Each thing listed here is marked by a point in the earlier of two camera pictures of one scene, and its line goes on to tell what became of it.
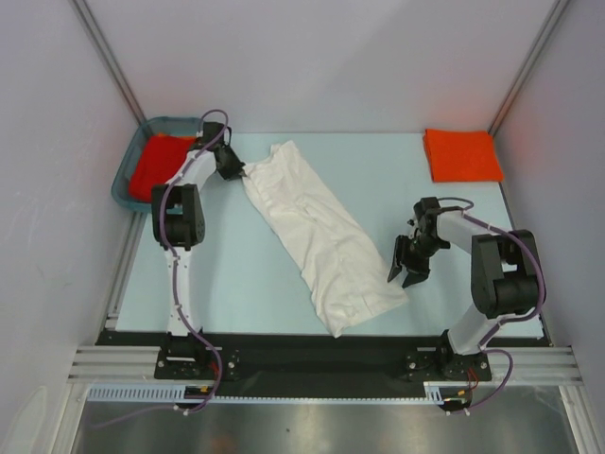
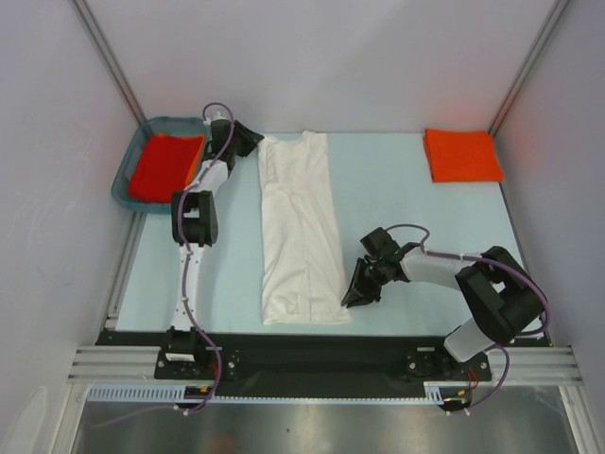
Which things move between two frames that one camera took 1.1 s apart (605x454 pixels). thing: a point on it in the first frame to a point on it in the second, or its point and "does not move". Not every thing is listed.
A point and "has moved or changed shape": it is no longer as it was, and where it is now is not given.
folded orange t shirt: x=460 y=155 does not move
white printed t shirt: x=344 y=276 has moved or changed shape
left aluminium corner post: x=109 y=59 does not move
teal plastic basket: x=146 y=130 does not move
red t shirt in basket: x=158 y=161 does not move
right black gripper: x=402 y=257 to x=358 y=292
